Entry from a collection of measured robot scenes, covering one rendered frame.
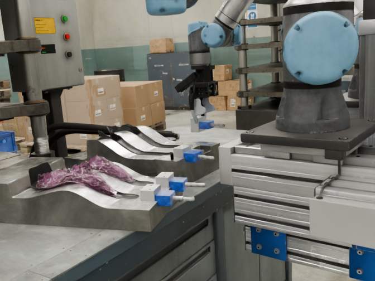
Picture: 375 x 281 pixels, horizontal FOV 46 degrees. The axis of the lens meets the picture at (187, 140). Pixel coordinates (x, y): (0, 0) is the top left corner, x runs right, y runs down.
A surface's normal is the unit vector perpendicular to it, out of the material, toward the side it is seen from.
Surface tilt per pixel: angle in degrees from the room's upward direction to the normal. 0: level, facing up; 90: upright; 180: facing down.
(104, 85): 89
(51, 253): 0
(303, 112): 72
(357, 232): 90
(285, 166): 90
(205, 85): 90
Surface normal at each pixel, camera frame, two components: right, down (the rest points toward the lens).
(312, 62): -0.18, 0.35
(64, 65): 0.83, 0.06
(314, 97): -0.18, -0.09
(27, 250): -0.07, -0.98
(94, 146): -0.55, 0.21
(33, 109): 0.33, 0.18
